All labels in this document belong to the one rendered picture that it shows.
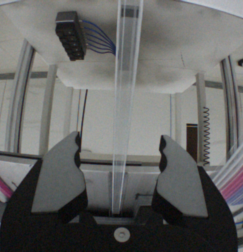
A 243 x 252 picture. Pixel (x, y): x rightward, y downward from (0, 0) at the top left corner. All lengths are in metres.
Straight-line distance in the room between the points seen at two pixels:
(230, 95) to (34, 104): 2.12
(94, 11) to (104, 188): 0.39
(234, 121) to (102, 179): 0.48
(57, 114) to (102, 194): 1.84
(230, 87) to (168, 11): 0.34
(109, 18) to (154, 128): 1.65
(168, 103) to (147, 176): 1.87
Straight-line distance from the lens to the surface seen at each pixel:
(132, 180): 0.22
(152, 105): 1.99
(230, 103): 0.59
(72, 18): 0.42
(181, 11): 0.44
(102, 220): 0.34
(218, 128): 2.37
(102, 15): 0.44
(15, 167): 0.26
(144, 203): 0.26
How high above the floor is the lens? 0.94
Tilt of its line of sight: 7 degrees down
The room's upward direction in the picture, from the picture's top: 178 degrees counter-clockwise
